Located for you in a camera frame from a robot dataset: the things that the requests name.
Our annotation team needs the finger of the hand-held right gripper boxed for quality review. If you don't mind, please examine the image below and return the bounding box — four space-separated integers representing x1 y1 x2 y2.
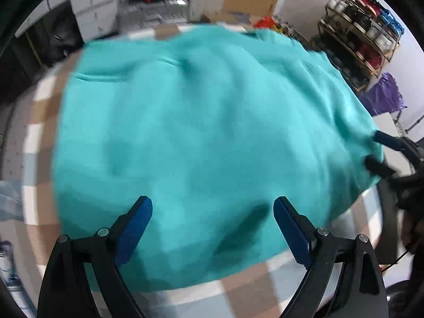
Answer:
373 130 403 151
364 156 396 178

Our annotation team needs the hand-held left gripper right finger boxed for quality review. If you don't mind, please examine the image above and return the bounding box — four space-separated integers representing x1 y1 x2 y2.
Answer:
272 195 390 318

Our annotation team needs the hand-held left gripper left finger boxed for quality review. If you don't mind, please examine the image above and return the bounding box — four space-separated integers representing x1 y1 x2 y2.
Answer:
37 195 153 318

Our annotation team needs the teal zip hooded jacket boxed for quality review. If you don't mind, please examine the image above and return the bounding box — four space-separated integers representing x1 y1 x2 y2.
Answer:
51 25 386 294

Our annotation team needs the purple cloth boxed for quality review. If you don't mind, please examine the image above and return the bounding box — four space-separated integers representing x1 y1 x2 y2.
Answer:
359 72 408 116

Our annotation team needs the checkered blanket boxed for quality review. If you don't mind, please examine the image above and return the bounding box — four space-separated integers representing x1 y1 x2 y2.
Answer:
20 20 388 318

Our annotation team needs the wooden storage shelf rack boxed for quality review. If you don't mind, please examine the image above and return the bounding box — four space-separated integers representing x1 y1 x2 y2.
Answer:
316 0 406 93

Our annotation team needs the clear bluish plastic bag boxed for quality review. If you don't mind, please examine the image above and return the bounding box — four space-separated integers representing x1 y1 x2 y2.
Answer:
0 180 25 222

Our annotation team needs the grey dotted floor mat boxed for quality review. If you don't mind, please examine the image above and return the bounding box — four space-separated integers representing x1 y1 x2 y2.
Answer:
0 83 43 179

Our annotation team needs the red orange bag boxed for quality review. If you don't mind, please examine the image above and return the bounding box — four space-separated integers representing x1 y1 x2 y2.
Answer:
253 15 282 32

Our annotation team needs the brown cardboard box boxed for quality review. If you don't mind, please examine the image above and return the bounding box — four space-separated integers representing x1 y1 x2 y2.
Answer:
202 11 252 24

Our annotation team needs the black bag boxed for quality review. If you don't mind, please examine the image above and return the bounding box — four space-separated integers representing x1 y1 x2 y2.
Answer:
43 16 83 67

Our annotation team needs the silver hard suitcase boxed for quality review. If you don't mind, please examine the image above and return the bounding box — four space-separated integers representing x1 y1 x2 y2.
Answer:
117 0 191 29

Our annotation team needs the thin black cable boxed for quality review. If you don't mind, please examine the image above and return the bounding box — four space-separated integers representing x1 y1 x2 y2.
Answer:
379 245 413 272

